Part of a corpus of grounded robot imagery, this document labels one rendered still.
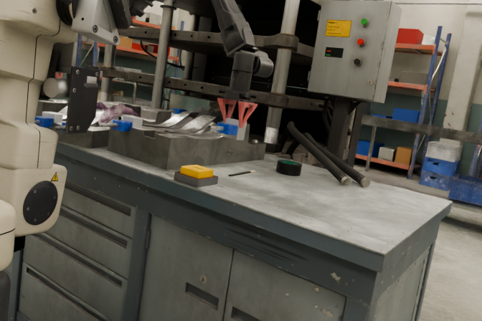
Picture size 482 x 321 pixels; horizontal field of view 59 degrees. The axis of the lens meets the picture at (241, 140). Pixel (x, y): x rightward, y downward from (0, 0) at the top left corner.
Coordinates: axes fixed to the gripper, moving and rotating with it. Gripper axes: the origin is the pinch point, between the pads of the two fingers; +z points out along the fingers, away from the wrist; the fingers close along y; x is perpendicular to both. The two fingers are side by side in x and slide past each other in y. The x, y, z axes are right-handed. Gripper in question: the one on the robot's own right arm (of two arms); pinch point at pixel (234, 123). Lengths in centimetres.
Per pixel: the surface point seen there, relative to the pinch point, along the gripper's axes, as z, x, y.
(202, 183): 14.3, 18.0, -6.6
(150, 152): 11.6, 14.1, 16.8
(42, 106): 9, 2, 96
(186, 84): -9, -66, 82
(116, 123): 5.6, 17.6, 28.8
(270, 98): -8, -57, 25
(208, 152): 10.5, -3.0, 10.1
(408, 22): -171, -663, 156
